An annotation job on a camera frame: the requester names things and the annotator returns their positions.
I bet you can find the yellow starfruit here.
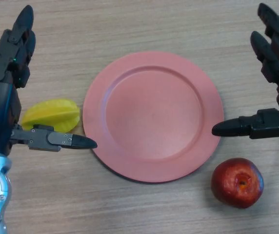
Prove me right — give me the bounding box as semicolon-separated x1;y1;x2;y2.
21;98;80;135

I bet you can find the pink round plate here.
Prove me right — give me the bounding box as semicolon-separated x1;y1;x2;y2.
82;51;225;184

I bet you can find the red apple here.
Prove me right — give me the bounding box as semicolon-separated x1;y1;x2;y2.
211;157;264;209

